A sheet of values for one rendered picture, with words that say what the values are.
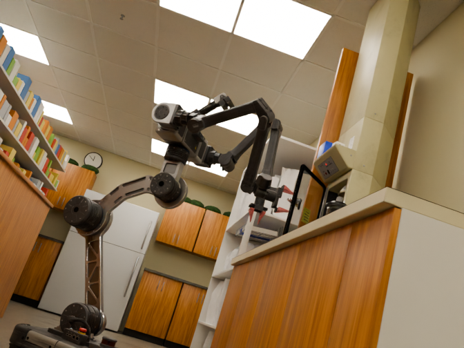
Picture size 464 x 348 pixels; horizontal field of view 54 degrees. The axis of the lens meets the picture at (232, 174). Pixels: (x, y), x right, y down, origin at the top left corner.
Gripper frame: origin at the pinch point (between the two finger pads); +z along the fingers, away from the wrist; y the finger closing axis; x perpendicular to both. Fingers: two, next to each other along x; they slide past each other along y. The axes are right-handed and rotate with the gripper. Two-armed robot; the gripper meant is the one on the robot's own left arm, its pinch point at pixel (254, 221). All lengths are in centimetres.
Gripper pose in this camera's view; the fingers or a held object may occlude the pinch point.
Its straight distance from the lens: 258.7
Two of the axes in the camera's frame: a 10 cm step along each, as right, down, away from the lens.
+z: -2.7, 9.1, -3.1
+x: -1.9, 2.7, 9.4
